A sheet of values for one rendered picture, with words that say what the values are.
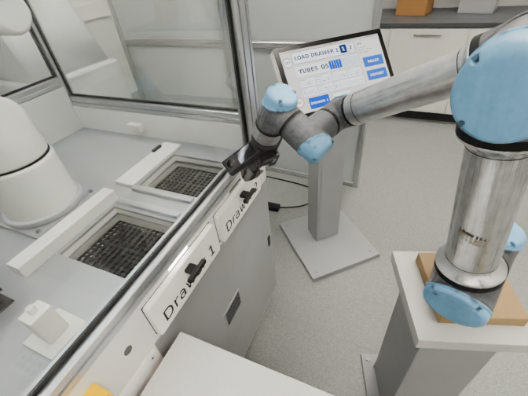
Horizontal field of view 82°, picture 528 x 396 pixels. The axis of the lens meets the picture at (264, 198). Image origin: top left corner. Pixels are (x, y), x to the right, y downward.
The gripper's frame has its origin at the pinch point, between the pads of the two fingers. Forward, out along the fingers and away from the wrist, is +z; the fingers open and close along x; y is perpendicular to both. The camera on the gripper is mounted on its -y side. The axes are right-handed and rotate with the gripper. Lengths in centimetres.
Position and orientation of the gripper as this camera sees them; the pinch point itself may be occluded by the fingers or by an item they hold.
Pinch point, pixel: (243, 178)
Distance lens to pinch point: 96.6
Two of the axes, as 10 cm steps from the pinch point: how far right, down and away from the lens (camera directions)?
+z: -2.6, 4.7, 8.5
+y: 8.1, -3.8, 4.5
